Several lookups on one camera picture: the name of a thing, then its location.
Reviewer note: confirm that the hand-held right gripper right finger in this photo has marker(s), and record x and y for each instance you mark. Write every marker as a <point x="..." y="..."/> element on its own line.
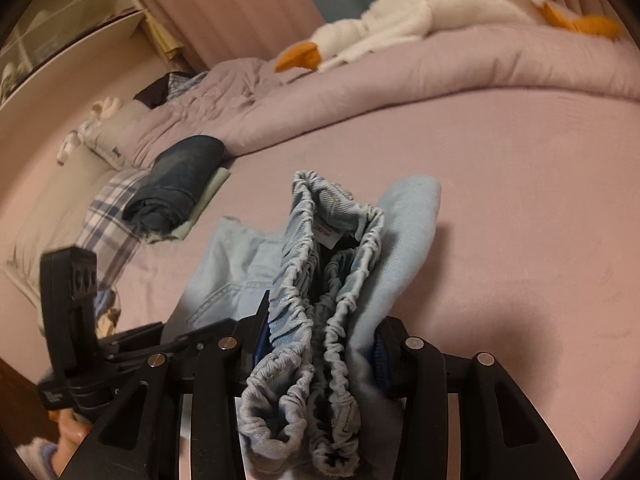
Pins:
<point x="381" y="365"/>

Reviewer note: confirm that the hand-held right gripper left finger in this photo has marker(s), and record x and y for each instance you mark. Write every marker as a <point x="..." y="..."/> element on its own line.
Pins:
<point x="245" y="340"/>

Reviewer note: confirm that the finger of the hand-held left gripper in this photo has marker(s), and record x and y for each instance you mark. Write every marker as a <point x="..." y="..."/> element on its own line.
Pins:
<point x="135" y="339"/>

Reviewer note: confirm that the light blue pants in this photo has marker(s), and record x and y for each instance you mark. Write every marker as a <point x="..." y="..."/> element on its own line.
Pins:
<point x="320" y="270"/>

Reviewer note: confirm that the person's left hand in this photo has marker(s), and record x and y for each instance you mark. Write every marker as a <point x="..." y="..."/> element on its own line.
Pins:
<point x="70" y="430"/>

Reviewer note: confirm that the blue plaid cloth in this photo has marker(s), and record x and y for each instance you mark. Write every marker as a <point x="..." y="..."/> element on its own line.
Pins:
<point x="107" y="210"/>

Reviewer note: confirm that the pale green folded cloth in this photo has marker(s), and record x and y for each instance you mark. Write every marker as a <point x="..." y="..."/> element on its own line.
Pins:
<point x="212" y="185"/>

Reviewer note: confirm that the dark blue folded jeans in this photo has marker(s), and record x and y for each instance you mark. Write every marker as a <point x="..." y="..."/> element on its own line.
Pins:
<point x="175" y="175"/>

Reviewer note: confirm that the grey white pillow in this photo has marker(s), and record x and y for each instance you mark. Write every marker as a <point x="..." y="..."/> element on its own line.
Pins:
<point x="115" y="130"/>

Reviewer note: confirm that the small white plush toy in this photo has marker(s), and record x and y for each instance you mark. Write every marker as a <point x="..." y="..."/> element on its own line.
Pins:
<point x="100" y="107"/>

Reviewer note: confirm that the dark garment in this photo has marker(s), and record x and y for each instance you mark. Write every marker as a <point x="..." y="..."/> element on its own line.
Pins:
<point x="152" y="91"/>

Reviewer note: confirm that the blue checked shirt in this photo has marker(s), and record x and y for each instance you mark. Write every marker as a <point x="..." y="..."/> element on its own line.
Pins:
<point x="187" y="84"/>

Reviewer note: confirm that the pink duvet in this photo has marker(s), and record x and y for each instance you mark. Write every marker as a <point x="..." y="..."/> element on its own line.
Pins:
<point x="400" y="80"/>

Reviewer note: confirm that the yellow cloth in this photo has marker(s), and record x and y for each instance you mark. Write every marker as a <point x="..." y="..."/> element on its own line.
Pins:
<point x="165" y="35"/>

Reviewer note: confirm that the white shelf unit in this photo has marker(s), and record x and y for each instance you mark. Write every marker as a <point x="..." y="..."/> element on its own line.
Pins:
<point x="60" y="10"/>

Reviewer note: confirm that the white goose plush toy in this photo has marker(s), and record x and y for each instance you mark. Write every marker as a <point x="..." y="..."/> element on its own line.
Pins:
<point x="425" y="10"/>

